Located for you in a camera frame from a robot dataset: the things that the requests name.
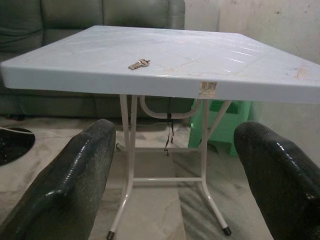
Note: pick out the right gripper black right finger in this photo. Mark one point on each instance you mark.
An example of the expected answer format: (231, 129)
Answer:
(282, 190)

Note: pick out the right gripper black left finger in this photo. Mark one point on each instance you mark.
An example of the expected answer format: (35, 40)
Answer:
(65, 190)

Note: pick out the brass key bunch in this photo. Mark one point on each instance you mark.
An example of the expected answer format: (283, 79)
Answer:
(138, 63)

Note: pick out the black round stand base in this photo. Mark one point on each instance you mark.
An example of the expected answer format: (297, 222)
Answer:
(13, 147)

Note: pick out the green plastic stool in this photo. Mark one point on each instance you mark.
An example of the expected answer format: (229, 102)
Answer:
(221, 131)

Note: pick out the barcode sticker label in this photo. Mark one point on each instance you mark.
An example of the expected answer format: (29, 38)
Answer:
(207, 88)

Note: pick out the white plastic folding table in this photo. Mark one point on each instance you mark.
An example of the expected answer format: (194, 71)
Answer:
(160, 47)

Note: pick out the green leather sofa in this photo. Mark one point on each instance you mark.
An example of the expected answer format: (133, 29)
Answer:
(50, 15)

